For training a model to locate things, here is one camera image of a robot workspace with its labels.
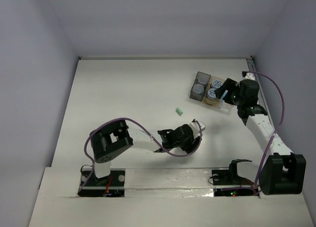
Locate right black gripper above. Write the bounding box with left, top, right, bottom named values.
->
left=214, top=77, right=244, bottom=107

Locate small blue eraser cap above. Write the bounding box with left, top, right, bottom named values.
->
left=220, top=90, right=228, bottom=101

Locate wooden bin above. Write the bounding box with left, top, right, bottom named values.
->
left=202, top=76, right=225, bottom=107

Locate green eraser cap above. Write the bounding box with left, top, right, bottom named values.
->
left=175, top=108, right=183, bottom=116

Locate blue pencil-shaped case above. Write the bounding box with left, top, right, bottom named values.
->
left=217, top=100, right=224, bottom=109

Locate clear plastic bin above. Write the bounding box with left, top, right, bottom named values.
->
left=219, top=102, right=235, bottom=114

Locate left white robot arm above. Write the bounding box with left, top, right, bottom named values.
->
left=87, top=118, right=205, bottom=185

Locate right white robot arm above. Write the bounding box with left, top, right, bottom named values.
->
left=215, top=78, right=306, bottom=195

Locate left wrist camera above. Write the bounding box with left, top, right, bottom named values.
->
left=189, top=119, right=205, bottom=137

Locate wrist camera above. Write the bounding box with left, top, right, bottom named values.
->
left=189, top=119, right=205, bottom=137
left=242, top=71, right=256, bottom=81

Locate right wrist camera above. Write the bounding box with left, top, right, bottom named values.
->
left=242, top=71, right=256, bottom=81

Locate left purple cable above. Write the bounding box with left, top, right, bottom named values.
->
left=78, top=117, right=204, bottom=195

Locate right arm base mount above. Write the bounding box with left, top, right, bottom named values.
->
left=208, top=159, right=259, bottom=197

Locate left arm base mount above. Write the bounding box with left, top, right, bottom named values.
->
left=78, top=165, right=125, bottom=197

